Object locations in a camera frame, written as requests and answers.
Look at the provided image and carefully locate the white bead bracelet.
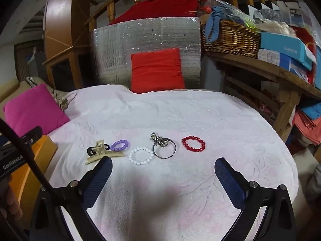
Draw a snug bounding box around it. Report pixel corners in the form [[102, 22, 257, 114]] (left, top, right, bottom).
[[129, 147, 154, 166]]

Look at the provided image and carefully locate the person's left hand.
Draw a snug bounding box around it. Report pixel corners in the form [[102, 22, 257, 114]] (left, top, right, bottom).
[[0, 176, 17, 221]]

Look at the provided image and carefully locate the wicker basket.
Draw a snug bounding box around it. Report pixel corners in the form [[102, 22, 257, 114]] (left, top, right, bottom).
[[201, 20, 261, 59]]

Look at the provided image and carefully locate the clear plastic bag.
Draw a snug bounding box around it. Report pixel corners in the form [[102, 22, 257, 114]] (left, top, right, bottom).
[[206, 0, 259, 31]]

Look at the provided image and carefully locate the pink pillow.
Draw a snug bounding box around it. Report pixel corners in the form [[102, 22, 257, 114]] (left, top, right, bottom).
[[3, 83, 71, 136]]

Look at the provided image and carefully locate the silver bangle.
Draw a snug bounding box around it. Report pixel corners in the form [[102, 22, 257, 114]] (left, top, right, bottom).
[[152, 138, 176, 159]]

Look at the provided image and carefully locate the grey paper bag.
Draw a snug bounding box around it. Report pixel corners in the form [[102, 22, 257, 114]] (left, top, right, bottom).
[[277, 0, 309, 28]]

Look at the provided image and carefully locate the stack of coral folded cloths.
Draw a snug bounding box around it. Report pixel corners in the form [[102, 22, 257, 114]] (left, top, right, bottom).
[[292, 110, 321, 146]]

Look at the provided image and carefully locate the pale pink embossed blanket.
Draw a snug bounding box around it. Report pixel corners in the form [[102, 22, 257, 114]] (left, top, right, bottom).
[[48, 84, 300, 241]]

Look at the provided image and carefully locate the red bead bracelet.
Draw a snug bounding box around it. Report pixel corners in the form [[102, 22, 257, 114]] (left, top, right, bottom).
[[182, 136, 206, 153]]

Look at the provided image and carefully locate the wooden side table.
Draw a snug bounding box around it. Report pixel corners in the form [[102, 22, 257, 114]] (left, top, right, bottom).
[[206, 51, 321, 141]]

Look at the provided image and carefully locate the black cable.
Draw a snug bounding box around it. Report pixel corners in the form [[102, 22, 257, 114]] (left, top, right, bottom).
[[0, 118, 54, 191]]

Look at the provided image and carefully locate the red cloth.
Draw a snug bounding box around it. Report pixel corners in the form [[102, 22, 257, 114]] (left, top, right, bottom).
[[109, 0, 207, 26]]

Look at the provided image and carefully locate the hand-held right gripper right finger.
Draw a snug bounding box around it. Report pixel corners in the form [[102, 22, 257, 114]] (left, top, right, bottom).
[[215, 157, 297, 241]]

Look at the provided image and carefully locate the dark woven screen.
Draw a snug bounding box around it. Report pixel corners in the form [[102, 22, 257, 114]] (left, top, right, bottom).
[[14, 40, 47, 81]]

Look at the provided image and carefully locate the blue cardboard box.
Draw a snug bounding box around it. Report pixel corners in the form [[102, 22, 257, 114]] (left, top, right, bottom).
[[278, 55, 309, 81]]

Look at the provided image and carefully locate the red pillow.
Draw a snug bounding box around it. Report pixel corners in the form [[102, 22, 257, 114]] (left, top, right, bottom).
[[130, 48, 186, 94]]

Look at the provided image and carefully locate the wooden cabinet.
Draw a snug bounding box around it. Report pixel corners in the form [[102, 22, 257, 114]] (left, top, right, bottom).
[[43, 0, 92, 91]]

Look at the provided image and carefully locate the teal cardboard box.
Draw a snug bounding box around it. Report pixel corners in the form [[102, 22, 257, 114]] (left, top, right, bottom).
[[259, 31, 318, 64]]

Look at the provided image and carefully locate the orange cardboard box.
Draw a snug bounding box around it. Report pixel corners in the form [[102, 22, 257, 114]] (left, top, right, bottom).
[[15, 135, 59, 229]]

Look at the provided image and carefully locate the purple bead bracelet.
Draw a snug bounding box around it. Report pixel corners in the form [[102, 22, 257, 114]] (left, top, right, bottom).
[[110, 139, 131, 153]]

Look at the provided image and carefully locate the blue folded cloth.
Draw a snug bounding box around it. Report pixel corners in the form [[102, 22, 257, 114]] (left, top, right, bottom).
[[300, 100, 321, 121]]

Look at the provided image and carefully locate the crumpled beige cloth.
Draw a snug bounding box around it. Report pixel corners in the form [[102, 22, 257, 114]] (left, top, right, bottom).
[[51, 88, 73, 112]]

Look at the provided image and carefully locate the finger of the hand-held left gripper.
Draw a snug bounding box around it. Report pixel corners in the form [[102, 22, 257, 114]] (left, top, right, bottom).
[[20, 126, 43, 145]]

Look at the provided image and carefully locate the black hair tie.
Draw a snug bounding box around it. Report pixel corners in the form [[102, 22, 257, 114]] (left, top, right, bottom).
[[87, 143, 111, 156]]

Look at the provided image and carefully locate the white patterned box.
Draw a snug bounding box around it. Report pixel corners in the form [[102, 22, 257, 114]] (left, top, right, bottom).
[[258, 48, 281, 64]]

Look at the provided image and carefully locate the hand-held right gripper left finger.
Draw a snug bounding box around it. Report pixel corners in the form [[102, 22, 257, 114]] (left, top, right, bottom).
[[29, 156, 113, 241]]

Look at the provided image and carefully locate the red gift bag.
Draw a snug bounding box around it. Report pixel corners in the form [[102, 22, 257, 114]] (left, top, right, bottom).
[[293, 28, 321, 86]]

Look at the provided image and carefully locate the silver foil insulation mat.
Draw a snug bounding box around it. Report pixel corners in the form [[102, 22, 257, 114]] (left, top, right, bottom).
[[91, 17, 201, 91]]

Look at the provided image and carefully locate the brown bangle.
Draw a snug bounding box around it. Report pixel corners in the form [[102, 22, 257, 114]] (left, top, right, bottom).
[[84, 139, 125, 166]]

